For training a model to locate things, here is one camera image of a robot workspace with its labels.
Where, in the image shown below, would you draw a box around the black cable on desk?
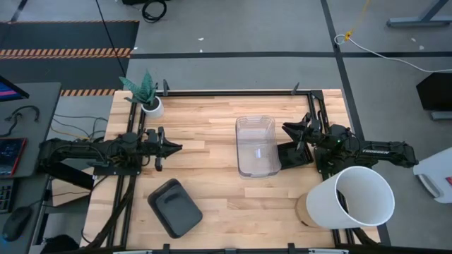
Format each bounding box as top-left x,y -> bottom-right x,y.
0,104 -> 40,138

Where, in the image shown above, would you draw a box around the black keyboard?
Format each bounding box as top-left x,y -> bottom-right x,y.
0,179 -> 17,214

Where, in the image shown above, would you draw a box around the black flat panel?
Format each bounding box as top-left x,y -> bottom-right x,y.
37,160 -> 96,191

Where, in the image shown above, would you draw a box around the large white cylinder bucket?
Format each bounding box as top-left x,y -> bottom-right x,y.
305,165 -> 396,229

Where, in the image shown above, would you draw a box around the grey desk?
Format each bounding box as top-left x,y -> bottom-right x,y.
0,81 -> 63,179

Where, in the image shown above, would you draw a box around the grey metal table leg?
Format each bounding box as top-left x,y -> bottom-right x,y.
386,0 -> 452,28

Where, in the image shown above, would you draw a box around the black bag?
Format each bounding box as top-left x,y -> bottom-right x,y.
40,234 -> 81,254

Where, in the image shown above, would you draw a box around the thin black floor cable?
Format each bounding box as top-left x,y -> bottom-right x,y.
95,0 -> 127,77

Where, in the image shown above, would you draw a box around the black aluminium table frame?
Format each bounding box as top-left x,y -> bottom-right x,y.
84,88 -> 382,250

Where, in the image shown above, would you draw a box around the loose black cables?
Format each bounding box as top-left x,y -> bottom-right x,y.
49,112 -> 109,140

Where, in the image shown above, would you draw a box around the red-edged tablet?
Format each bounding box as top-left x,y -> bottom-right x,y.
0,137 -> 28,177

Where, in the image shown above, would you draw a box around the green artificial plant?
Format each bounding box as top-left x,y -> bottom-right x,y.
119,68 -> 159,107

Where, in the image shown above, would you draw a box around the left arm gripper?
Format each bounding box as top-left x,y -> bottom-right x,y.
143,126 -> 183,172

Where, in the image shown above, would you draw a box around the black box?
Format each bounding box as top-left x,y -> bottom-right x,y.
415,72 -> 452,112

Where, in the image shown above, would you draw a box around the black hazard-striped floor mat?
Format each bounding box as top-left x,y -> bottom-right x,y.
0,20 -> 141,97

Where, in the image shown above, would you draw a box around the white floor cable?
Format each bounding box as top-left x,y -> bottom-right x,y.
333,34 -> 452,74

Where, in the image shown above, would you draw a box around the black computer mouse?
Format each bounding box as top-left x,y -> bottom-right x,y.
1,206 -> 32,243

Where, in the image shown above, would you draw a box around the white plant pot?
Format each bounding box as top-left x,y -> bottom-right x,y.
141,95 -> 165,120

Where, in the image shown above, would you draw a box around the computer monitor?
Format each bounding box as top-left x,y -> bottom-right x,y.
0,75 -> 30,103

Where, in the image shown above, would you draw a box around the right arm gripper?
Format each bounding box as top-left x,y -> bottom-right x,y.
282,112 -> 323,153

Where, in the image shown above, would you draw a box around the coiled black cable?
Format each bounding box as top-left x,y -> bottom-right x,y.
141,0 -> 167,24

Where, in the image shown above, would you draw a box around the yellow cord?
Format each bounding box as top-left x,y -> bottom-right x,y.
344,0 -> 371,42

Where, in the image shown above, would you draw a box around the round cork base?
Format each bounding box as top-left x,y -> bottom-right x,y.
295,193 -> 321,228

